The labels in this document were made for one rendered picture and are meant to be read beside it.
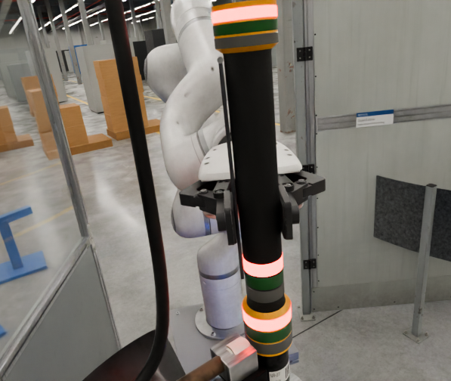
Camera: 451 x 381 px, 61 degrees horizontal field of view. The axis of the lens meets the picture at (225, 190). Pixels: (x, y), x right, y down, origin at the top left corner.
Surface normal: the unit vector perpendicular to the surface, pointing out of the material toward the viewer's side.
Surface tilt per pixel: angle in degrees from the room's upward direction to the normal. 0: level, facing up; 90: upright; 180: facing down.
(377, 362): 0
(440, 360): 0
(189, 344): 1
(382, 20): 91
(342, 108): 90
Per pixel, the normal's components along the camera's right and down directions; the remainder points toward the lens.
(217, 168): -0.15, -0.86
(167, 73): 0.18, 0.32
